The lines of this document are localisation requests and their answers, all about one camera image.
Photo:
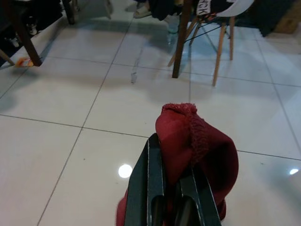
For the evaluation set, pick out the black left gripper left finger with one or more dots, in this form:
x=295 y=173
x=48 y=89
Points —
x=145 y=183

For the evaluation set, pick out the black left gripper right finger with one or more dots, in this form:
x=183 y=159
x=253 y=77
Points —
x=200 y=207

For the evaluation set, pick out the dark red shirt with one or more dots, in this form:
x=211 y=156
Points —
x=176 y=134

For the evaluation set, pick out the dark wooden table leg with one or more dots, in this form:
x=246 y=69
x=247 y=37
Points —
x=69 y=11
x=182 y=42
x=28 y=44

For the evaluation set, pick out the beige shoe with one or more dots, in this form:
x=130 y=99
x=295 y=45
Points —
x=142 y=11

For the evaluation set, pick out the orange and white sock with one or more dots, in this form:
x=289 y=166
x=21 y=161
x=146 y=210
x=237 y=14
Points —
x=23 y=62

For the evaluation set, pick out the dark clothes pile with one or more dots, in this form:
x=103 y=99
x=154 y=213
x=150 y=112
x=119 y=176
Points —
x=164 y=7

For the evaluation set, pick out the light wooden stick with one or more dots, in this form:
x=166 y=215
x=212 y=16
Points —
x=5 y=57

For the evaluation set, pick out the white sneaker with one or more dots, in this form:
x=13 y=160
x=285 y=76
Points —
x=33 y=28
x=14 y=42

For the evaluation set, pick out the white chair with wooden legs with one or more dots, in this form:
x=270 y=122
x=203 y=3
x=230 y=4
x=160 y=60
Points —
x=240 y=7

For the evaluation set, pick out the cardboard box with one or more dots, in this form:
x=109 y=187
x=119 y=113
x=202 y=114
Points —
x=290 y=21

